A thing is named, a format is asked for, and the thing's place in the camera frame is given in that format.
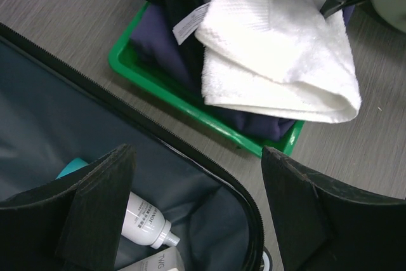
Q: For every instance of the yellow Pikachu suitcase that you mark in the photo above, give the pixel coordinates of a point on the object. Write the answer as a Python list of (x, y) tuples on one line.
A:
[(52, 114)]

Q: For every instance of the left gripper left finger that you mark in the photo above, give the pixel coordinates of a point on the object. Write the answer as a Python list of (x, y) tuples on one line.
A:
[(71, 223)]

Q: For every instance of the pastel tube bottle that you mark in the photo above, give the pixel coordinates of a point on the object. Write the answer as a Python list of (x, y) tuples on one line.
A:
[(72, 166)]

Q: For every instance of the navy purple garment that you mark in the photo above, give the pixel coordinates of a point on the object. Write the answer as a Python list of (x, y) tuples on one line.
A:
[(154, 43)]

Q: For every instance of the white lotion bottle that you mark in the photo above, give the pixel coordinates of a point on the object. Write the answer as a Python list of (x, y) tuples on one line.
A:
[(145, 225)]

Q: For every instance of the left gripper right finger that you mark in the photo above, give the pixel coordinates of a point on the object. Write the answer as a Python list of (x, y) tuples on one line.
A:
[(322, 223)]

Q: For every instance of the green plastic tray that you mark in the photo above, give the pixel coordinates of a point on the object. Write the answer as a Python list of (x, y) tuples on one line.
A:
[(124, 60)]

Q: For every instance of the white towel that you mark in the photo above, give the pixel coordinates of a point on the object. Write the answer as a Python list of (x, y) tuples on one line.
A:
[(279, 58)]

